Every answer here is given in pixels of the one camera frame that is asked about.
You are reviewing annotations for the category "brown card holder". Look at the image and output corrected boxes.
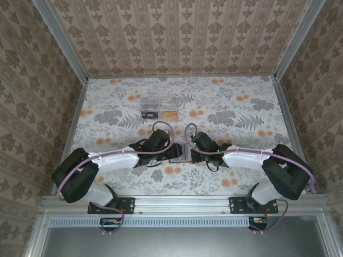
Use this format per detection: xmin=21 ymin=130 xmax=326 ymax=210
xmin=169 ymin=143 xmax=194 ymax=164

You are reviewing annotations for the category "black credit card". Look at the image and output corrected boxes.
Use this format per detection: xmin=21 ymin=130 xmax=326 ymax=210
xmin=141 ymin=110 xmax=161 ymax=120

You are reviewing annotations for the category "orange credit card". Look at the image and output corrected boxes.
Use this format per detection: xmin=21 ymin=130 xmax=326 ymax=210
xmin=160 ymin=111 xmax=180 ymax=120

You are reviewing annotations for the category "clear acrylic box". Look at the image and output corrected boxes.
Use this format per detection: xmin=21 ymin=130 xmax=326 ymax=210
xmin=139 ymin=92 xmax=186 ymax=120

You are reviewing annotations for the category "floral patterned tablecloth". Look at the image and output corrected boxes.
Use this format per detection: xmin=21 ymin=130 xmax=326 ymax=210
xmin=64 ymin=76 xmax=308 ymax=198

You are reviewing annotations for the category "grey metal panel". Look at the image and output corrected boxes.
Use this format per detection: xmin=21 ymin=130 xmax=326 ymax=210
xmin=44 ymin=216 xmax=329 ymax=257

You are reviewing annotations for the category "black connector board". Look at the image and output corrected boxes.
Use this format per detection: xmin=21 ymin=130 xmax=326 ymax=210
xmin=100 ymin=218 xmax=121 ymax=231
xmin=249 ymin=217 xmax=269 ymax=231

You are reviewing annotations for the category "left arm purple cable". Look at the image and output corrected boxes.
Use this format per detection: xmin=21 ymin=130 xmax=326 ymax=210
xmin=56 ymin=120 xmax=179 ymax=235

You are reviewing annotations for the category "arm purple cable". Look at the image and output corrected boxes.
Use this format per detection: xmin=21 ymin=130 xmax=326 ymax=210
xmin=56 ymin=120 xmax=179 ymax=235
xmin=184 ymin=122 xmax=318 ymax=235

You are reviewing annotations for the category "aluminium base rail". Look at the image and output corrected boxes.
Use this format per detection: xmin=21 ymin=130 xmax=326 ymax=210
xmin=40 ymin=194 xmax=327 ymax=215

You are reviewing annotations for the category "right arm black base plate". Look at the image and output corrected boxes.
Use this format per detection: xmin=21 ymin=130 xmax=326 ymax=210
xmin=229 ymin=196 xmax=279 ymax=215

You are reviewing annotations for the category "slotted grey cable duct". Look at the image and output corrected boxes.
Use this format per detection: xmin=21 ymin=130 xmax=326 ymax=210
xmin=49 ymin=216 xmax=252 ymax=228

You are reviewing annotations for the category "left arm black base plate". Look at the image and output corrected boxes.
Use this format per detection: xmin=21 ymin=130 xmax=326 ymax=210
xmin=87 ymin=196 xmax=136 ymax=215

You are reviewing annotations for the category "aluminium side rail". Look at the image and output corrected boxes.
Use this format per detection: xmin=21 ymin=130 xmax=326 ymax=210
xmin=272 ymin=76 xmax=318 ymax=195
xmin=59 ymin=78 xmax=90 ymax=168

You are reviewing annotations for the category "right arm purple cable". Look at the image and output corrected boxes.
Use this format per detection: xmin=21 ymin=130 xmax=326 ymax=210
xmin=184 ymin=122 xmax=318 ymax=235

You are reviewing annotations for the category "aluminium frame post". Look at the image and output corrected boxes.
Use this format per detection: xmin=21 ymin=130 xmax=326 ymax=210
xmin=33 ymin=0 xmax=89 ymax=82
xmin=273 ymin=0 xmax=322 ymax=81

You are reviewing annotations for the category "aluminium lower frame bar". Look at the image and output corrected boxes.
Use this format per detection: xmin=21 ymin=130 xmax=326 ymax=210
xmin=316 ymin=214 xmax=334 ymax=257
xmin=25 ymin=213 xmax=51 ymax=257

